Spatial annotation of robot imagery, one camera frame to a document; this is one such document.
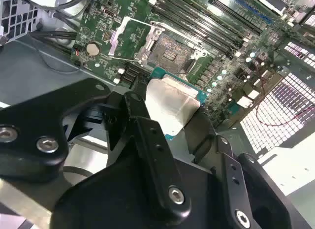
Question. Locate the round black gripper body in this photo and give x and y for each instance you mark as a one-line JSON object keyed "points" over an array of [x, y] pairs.
{"points": [[110, 202]]}

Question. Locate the metal socket cover frame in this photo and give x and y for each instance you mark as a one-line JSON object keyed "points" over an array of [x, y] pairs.
{"points": [[114, 40]]}

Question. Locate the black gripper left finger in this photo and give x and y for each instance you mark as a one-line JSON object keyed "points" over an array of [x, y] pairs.
{"points": [[37, 110]]}

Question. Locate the silver topped CPU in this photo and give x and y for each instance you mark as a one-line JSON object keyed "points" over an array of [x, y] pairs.
{"points": [[172, 101]]}

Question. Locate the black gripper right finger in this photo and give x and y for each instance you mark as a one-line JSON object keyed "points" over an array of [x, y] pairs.
{"points": [[227, 189]]}

